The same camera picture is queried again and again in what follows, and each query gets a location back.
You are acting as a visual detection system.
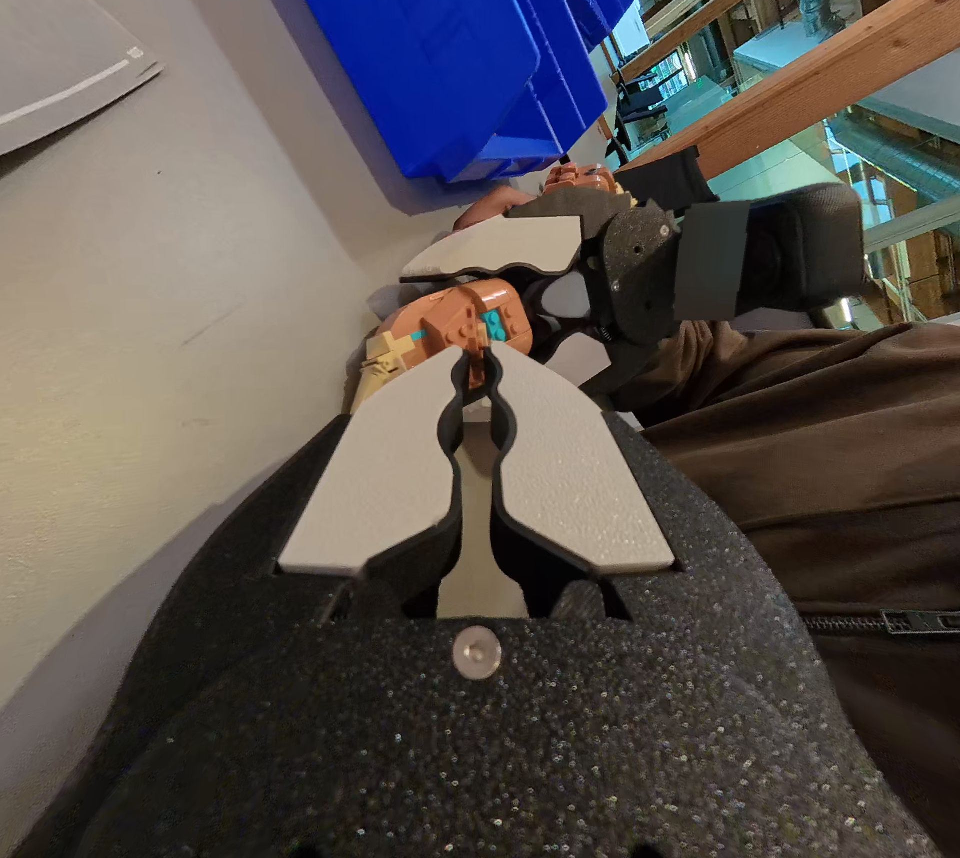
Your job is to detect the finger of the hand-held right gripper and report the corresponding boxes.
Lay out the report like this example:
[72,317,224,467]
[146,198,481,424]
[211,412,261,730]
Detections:
[528,329,615,395]
[399,215,586,284]

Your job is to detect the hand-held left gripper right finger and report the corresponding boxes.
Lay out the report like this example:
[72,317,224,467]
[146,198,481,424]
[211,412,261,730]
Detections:
[486,345,676,574]

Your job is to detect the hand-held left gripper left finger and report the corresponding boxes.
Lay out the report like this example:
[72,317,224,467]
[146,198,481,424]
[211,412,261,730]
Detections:
[277,345,464,577]

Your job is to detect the brown brick model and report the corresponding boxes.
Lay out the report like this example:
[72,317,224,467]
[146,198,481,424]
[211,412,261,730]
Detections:
[348,279,535,418]

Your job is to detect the large blue storage bin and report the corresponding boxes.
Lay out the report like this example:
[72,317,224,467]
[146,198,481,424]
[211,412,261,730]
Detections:
[247,0,568,184]

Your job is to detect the grey desk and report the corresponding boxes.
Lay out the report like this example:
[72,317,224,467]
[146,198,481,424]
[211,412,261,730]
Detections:
[0,0,541,746]

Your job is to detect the brown brick assembly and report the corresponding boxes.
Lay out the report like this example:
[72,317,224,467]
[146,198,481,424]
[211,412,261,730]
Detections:
[543,162,636,207]

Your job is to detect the wooden railing beam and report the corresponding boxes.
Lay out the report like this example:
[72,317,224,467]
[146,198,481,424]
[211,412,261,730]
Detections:
[613,0,960,181]

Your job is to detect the grey instruction booklet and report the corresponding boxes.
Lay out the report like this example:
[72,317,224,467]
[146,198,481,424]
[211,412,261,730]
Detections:
[0,0,165,158]

